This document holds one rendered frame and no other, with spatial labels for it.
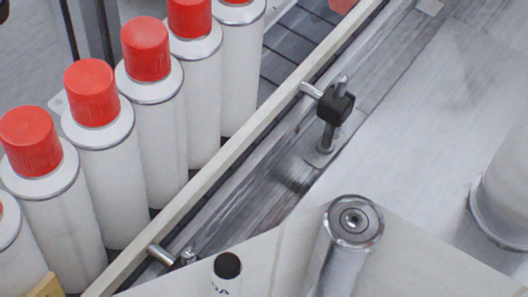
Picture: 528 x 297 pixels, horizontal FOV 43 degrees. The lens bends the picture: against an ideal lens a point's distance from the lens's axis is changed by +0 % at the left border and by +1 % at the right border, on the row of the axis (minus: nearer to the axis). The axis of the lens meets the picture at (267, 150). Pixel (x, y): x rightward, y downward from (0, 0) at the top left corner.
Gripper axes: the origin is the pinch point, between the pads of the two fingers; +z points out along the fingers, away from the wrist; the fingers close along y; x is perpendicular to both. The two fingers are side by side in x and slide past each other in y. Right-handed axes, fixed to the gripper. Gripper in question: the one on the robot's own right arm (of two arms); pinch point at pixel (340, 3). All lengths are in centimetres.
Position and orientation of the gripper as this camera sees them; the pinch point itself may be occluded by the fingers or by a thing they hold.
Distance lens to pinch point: 60.7
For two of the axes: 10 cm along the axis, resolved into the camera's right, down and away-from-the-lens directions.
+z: -0.7, 5.6, 8.3
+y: 5.7, -6.6, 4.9
